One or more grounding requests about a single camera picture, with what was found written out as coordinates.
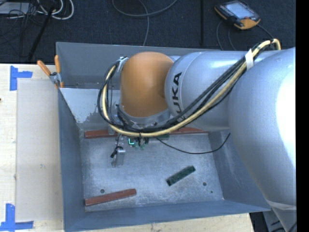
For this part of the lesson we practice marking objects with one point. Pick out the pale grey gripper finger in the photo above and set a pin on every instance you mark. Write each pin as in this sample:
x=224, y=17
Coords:
x=122, y=155
x=115, y=160

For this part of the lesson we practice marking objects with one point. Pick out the red-brown flat block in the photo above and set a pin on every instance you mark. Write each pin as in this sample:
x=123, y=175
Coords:
x=190, y=130
x=109, y=197
x=96, y=134

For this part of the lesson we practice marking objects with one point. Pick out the grey metal bin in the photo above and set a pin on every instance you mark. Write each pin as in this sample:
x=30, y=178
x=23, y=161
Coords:
x=149, y=178

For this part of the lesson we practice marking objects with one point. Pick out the dark green flat block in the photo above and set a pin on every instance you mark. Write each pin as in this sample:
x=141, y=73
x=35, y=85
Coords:
x=181, y=175

